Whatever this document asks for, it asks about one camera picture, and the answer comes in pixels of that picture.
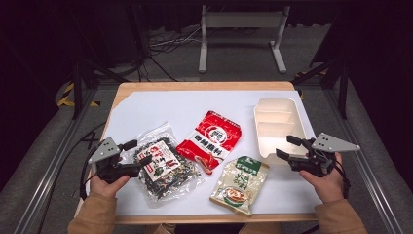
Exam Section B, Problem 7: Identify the person's left hand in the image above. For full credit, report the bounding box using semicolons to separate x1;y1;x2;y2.
89;173;131;200

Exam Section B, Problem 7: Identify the aluminium floor rail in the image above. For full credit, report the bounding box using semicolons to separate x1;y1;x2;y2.
323;87;407;234
12;87;99;234

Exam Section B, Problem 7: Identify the clear dried seaweed packet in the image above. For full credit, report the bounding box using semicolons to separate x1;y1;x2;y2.
124;121;209;210

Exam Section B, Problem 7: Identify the white table sheet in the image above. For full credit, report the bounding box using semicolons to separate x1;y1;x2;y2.
85;89;324;217

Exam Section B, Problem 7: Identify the right hand-held gripper cable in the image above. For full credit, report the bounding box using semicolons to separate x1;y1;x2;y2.
333;160;353;200

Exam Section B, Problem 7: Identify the person's leg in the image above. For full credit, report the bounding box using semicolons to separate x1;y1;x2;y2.
238;221;284;234
143;222;178;234

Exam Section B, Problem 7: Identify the black floor cable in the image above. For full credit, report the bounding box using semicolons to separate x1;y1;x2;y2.
36;121;108;234

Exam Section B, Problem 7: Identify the red seasoning packet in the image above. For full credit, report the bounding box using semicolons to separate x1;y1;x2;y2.
175;109;244;176

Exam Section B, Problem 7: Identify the yellow and black floor tape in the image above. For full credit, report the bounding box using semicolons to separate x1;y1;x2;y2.
56;82;101;108

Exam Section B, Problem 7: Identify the wooden table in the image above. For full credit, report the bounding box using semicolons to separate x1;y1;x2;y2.
73;80;321;226

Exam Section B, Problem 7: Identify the grey metal stand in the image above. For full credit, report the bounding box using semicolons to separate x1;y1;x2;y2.
197;4;292;74

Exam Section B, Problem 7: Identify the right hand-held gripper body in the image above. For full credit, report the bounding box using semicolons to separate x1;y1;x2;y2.
287;132;361;178

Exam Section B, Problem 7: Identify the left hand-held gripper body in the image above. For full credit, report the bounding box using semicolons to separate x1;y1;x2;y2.
88;136;141;185

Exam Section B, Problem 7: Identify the left hand-held gripper cable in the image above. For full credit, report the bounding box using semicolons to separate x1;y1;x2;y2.
78;145;99;202

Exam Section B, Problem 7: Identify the green and cream seasoning packet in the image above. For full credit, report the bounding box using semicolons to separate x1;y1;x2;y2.
208;155;271;217

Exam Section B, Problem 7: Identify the person's right leg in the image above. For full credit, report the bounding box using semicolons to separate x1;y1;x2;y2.
238;221;284;234

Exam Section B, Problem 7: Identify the hand-held gripper cable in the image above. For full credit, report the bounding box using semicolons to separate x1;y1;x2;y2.
78;145;99;202
333;160;353;200

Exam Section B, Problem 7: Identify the white divided plastic container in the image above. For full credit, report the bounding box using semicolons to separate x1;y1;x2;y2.
252;96;310;167

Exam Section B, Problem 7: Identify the person's left leg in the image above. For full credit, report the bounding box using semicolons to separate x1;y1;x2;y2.
143;222;178;234

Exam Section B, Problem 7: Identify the bundle of floor cables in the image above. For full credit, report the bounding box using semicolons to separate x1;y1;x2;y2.
137;24;203;83

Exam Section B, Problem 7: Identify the person's right hand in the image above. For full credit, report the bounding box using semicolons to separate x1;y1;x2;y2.
298;151;346;205

